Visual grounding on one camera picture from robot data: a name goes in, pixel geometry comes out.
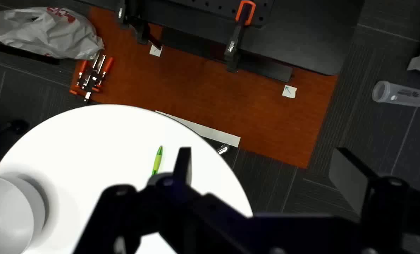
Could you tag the round white table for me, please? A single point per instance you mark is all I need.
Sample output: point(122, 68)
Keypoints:
point(219, 94)

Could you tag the grey bowl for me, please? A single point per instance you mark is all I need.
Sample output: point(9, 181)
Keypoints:
point(6, 216)

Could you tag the small white paper scrap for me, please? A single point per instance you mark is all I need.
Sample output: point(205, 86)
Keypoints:
point(290, 91)
point(156, 50)

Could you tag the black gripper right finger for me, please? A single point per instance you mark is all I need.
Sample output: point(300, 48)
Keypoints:
point(353, 178)

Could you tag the black workbench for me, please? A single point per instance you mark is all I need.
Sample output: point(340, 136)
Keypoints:
point(290, 29)

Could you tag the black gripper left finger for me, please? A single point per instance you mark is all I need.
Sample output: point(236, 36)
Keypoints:
point(183, 164)

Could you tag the green pen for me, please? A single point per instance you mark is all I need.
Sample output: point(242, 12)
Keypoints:
point(157, 161)

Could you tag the white plastic bag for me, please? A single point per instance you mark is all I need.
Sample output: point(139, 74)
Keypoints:
point(50, 30)

